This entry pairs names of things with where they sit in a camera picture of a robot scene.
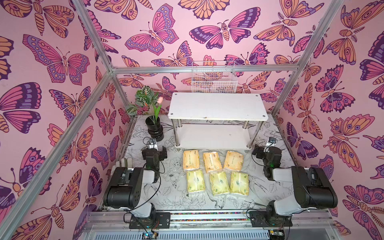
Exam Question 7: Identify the white two-tier shelf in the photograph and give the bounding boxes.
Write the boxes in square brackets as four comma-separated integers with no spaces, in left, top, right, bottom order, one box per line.
[168,93,269,150]

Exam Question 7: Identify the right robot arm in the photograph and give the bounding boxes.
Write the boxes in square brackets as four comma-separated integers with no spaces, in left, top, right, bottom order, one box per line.
[247,146,338,228]

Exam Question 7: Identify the white wire basket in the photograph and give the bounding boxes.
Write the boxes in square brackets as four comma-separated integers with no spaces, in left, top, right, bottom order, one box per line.
[191,61,238,94]

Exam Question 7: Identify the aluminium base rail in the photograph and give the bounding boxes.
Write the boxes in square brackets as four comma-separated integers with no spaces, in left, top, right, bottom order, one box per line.
[80,210,343,240]

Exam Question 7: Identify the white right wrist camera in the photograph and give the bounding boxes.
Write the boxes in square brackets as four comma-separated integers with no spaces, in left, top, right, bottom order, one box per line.
[268,137,277,146]

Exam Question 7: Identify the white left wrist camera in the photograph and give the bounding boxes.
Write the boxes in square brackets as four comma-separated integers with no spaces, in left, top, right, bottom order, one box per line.
[148,139,158,150]

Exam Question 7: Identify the potted plant in black vase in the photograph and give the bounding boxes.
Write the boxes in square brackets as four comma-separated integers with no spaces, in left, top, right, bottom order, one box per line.
[126,86,164,142]

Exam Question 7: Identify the yellow-green tissue pack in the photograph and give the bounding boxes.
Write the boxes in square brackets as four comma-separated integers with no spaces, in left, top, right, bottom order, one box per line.
[209,171,230,196]
[186,170,206,193]
[230,172,250,196]

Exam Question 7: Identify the orange tissue pack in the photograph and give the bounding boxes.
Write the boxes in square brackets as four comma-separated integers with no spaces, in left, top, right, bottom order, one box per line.
[183,150,200,171]
[203,152,223,173]
[224,151,244,172]

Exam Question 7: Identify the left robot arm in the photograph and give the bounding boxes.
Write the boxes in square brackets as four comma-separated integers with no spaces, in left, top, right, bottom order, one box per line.
[103,147,168,229]

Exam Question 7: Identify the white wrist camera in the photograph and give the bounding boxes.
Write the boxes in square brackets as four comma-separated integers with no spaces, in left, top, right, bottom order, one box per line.
[268,137,277,146]
[148,139,158,150]

